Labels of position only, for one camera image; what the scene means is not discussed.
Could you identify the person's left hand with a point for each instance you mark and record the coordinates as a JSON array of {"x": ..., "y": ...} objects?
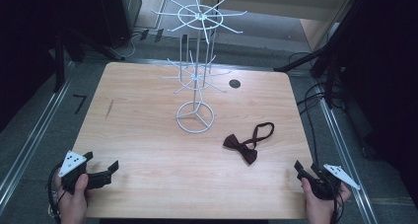
[{"x": 75, "y": 202}]

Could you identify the metal floor rail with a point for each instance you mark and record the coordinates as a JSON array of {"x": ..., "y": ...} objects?
[
  {"x": 31, "y": 145},
  {"x": 348, "y": 164}
]

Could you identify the dark cabinet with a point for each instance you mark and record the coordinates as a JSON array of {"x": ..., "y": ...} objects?
[{"x": 120, "y": 13}]

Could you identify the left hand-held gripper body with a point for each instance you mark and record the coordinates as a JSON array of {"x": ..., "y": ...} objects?
[{"x": 73, "y": 166}]

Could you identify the person's right hand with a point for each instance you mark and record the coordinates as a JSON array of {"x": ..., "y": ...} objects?
[{"x": 320, "y": 209}]

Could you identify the dark red bow tie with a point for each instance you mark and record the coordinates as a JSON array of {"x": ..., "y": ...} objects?
[{"x": 247, "y": 152}]

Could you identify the black metal stand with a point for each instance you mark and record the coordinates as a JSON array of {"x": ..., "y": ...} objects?
[
  {"x": 328, "y": 58},
  {"x": 59, "y": 62}
]

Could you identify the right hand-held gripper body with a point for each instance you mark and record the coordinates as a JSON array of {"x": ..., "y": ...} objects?
[{"x": 328, "y": 183}]

